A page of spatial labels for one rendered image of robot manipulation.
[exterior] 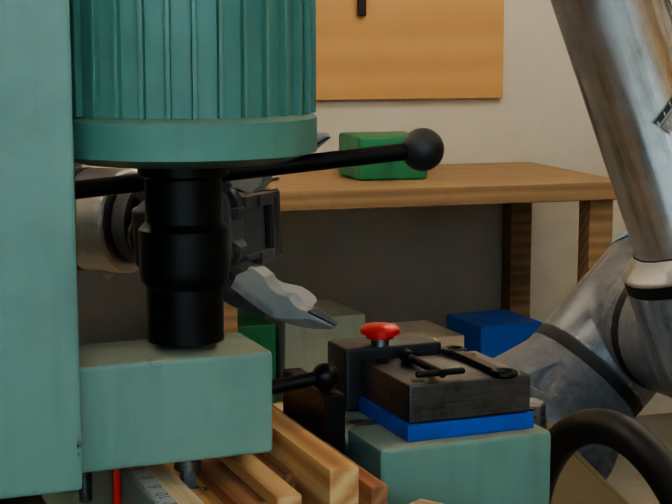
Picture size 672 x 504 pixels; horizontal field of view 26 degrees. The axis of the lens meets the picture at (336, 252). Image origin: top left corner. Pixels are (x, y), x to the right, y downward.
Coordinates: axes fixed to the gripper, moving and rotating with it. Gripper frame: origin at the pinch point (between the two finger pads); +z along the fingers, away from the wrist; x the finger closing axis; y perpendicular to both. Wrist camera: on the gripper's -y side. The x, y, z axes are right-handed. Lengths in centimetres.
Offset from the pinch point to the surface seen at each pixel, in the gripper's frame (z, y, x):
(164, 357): 0.2, -23.2, 4.6
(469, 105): -123, 316, 12
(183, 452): 1.2, -23.0, 10.9
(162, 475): -1.4, -22.0, 13.1
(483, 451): 15.4, -6.8, 13.9
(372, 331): 5.4, -3.9, 6.6
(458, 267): -127, 313, 62
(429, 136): 5.4, 7.2, -7.0
